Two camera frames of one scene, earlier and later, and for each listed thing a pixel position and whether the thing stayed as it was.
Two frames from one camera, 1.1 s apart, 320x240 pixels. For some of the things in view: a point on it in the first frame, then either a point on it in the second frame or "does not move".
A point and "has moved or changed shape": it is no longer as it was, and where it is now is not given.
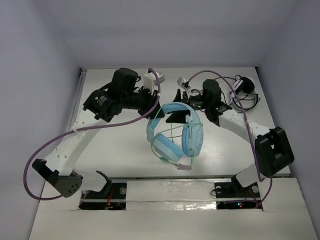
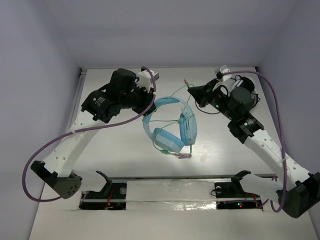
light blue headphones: [167, 147] has moved or changed shape
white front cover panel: [171, 195] does not move
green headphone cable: [171, 129] to [192, 86]
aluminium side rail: [78, 99] does not move
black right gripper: [179, 116] to [202, 94]
